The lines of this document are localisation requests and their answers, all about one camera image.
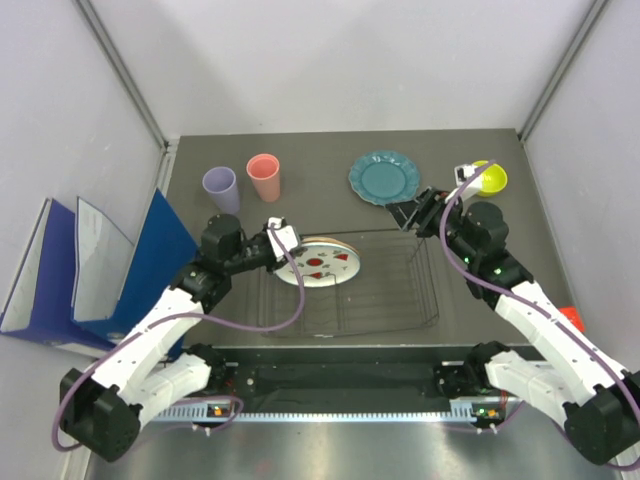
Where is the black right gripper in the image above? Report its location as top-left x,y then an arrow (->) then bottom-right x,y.
385,188 -> 477,267

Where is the white patterned plate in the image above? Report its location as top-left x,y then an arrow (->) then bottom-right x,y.
294,242 -> 361,288

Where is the teal scalloped plate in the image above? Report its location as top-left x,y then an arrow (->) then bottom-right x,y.
348,150 -> 421,206

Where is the pink plastic cup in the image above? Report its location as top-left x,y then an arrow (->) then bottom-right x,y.
246,153 -> 280,203

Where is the yellow-green plastic bowl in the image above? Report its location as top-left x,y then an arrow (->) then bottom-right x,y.
477,163 -> 508,197

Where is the purple plastic cup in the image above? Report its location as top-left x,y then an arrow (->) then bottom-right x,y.
202,166 -> 240,214

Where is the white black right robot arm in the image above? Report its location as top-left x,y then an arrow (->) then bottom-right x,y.
385,188 -> 639,465

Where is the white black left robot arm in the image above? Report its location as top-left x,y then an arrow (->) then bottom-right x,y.
51,214 -> 302,462

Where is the beige plate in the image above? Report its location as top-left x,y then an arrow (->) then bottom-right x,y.
301,236 -> 359,254

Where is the blue folder right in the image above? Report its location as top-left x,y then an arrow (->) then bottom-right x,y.
71,190 -> 197,344

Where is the red plastic block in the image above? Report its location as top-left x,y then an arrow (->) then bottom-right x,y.
559,306 -> 585,332

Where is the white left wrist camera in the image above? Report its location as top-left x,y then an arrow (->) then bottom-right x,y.
266,217 -> 300,261

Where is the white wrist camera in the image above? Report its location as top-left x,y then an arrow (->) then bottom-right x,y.
266,217 -> 300,261
445,164 -> 483,203

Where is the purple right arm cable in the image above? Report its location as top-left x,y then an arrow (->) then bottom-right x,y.
439,159 -> 640,471

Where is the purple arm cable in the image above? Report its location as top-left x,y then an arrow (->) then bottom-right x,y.
439,159 -> 640,471
52,227 -> 307,454

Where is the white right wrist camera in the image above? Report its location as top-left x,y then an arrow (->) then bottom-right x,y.
445,164 -> 483,203

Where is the black wire dish rack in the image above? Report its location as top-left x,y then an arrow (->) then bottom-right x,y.
255,230 -> 439,339

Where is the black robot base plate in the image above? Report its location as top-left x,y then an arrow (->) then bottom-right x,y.
188,344 -> 498,412

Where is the blue ring binder middle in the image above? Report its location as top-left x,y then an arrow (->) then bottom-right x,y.
72,197 -> 133,323

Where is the blue ring binder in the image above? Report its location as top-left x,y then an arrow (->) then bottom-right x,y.
1,198 -> 82,346
72,197 -> 133,323

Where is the grey slotted cable duct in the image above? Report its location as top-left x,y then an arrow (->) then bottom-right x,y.
154,399 -> 506,422

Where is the blue ring binder left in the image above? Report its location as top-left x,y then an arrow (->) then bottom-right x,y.
1,198 -> 82,346

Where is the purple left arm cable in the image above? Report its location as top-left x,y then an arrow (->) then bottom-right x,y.
52,227 -> 307,454

